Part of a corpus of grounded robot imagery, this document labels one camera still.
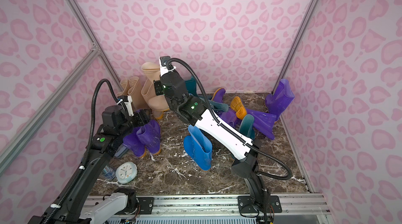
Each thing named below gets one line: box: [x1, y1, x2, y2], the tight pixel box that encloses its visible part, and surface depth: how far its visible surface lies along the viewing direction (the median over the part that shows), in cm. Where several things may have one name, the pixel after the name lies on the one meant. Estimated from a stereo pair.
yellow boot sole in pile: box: [230, 96, 248, 120], surface depth 92 cm
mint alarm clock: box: [115, 161, 138, 185], surface depth 82 cm
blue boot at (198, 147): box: [183, 124, 213, 171], surface depth 71 cm
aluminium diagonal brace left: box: [0, 47, 102, 173], surface depth 65 cm
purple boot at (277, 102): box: [264, 78, 296, 120], surface depth 92 cm
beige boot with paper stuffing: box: [140, 62, 161, 84], surface depth 65 cm
